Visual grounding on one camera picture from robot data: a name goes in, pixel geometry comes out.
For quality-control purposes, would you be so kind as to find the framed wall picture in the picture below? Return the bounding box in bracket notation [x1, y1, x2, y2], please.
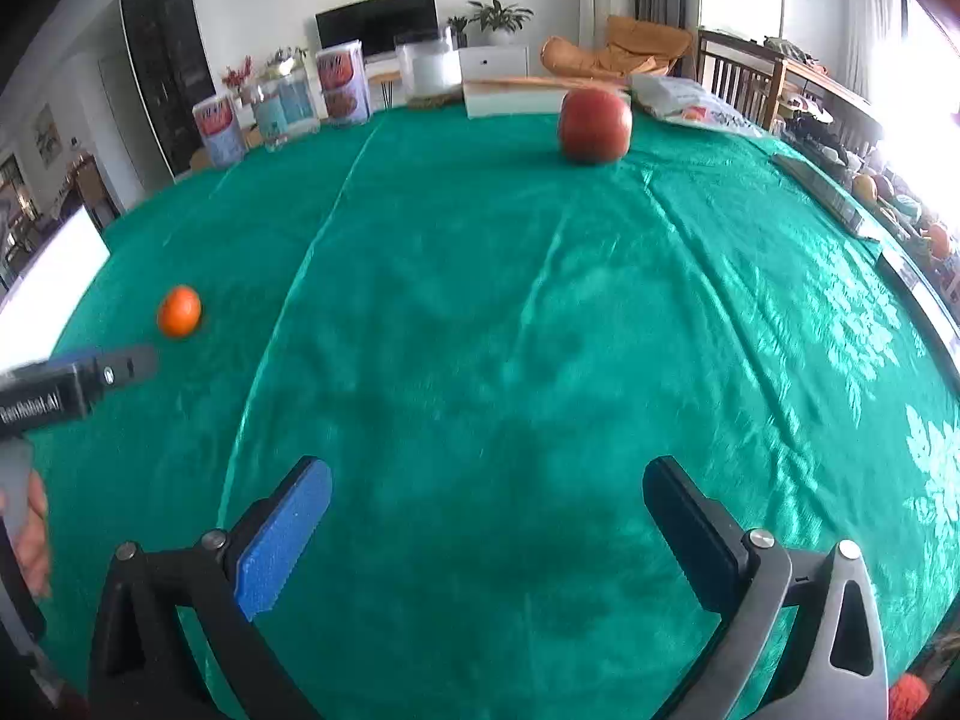
[34, 105, 62, 166]

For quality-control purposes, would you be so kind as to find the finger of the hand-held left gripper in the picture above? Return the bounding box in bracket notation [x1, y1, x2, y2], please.
[94, 344, 161, 392]

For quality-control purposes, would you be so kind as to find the white snack bag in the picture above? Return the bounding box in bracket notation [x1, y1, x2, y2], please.
[630, 73, 766, 137]

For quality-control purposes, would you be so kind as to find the person's left hand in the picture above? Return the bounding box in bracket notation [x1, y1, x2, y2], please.
[15, 469, 53, 600]

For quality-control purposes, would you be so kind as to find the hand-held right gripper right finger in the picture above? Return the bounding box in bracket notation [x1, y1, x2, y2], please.
[643, 456, 890, 720]

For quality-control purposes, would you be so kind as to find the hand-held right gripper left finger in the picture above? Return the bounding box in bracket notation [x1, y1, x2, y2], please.
[90, 456, 332, 720]

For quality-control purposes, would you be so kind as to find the green potted plant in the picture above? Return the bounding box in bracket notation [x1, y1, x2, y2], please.
[465, 0, 535, 46]

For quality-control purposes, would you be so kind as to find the small orange tangerine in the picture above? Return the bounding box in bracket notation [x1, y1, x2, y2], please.
[157, 285, 203, 338]

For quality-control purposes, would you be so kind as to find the red apple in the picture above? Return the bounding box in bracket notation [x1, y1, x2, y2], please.
[558, 88, 633, 164]

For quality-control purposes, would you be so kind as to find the white foam box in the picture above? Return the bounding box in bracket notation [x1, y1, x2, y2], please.
[463, 76, 571, 119]

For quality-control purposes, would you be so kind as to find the white cardboard box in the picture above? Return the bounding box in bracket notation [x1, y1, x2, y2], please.
[0, 206, 111, 338]

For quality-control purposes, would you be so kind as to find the green patterned tablecloth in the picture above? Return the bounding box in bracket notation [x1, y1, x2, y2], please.
[26, 101, 960, 720]

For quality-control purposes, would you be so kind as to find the dark flat box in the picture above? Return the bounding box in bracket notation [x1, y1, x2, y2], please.
[772, 154, 878, 241]

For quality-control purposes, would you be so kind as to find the clear container with white contents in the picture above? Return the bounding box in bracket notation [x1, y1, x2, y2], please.
[394, 28, 464, 107]

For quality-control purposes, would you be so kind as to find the dark cabinet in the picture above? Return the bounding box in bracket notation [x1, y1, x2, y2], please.
[120, 0, 218, 181]

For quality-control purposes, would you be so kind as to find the red flower bunch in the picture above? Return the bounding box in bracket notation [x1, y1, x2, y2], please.
[221, 56, 256, 102]

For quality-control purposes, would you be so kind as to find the white cabinet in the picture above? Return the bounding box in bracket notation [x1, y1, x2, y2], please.
[457, 45, 530, 80]

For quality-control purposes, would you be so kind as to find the black television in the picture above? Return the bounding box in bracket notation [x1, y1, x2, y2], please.
[315, 0, 440, 57]

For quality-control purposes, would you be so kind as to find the wooden chair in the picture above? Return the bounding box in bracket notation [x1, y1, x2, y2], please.
[697, 28, 788, 132]

